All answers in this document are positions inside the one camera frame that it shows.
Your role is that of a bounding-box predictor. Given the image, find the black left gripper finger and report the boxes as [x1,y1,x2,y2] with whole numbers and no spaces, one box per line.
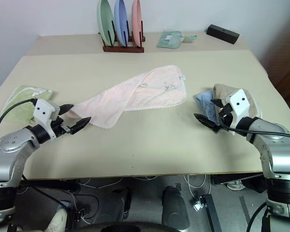
[58,103,75,116]
[69,116,92,135]

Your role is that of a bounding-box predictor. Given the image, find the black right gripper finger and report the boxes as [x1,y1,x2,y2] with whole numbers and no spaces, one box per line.
[211,97,225,109]
[194,113,221,133]

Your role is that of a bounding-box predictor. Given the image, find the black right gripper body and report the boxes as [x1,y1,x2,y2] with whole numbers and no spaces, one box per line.
[217,103,234,130]

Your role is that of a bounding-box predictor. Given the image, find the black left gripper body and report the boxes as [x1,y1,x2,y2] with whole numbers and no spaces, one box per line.
[49,116,73,139]

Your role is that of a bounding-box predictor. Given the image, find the blue cloth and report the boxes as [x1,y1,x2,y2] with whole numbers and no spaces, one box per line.
[194,90,223,125]

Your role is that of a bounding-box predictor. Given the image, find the beige cloth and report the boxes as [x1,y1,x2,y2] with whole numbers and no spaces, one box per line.
[212,83,264,132]

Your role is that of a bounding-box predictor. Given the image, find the light green towel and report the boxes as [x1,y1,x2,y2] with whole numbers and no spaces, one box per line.
[1,84,54,126]

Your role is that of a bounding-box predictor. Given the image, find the pink towel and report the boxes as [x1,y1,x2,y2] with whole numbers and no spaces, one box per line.
[68,64,187,129]

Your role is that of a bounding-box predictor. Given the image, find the white shoe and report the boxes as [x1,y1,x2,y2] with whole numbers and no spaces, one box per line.
[226,180,245,191]
[46,208,69,232]

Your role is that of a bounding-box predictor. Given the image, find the black rectangular box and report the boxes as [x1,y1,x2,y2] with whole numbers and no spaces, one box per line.
[206,23,240,45]

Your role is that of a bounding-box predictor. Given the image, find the brown wooden cabinet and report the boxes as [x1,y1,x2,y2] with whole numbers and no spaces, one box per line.
[261,0,290,114]

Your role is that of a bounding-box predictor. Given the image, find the teal folded cloth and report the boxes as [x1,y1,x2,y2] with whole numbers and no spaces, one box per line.
[156,30,185,49]

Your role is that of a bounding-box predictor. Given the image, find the dark wooden plate rack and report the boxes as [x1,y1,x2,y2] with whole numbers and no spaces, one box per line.
[97,20,145,53]

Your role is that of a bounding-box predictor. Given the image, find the black metal table leg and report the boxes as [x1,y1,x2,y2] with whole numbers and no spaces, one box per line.
[199,193,223,232]

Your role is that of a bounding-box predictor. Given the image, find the dark rounded shape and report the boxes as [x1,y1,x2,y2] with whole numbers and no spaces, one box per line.
[96,186,132,222]
[161,185,190,230]

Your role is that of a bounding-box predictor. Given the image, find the green plate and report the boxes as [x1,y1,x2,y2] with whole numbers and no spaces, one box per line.
[96,0,116,46]

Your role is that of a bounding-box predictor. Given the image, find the blue plate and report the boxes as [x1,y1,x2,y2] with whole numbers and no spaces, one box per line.
[114,0,130,47]

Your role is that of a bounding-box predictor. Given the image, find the pink plate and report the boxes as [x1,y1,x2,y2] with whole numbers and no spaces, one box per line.
[131,0,143,46]

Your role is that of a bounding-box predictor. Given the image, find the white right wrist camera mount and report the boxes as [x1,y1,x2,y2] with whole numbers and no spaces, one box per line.
[222,88,254,133]

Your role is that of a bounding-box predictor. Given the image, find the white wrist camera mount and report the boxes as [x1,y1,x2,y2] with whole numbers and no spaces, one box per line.
[222,88,254,133]
[33,98,61,131]

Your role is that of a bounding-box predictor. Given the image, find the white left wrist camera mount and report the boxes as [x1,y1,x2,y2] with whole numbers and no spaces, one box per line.
[33,98,61,131]

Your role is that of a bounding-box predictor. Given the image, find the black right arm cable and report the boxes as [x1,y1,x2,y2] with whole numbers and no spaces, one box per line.
[218,117,290,141]

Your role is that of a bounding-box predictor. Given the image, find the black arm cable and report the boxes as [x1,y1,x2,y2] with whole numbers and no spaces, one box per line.
[218,117,290,141]
[0,97,38,152]

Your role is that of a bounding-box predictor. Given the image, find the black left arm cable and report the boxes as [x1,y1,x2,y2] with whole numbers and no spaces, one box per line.
[0,97,38,152]

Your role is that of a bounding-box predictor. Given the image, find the white cable under table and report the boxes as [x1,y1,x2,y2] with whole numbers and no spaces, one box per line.
[183,174,211,201]

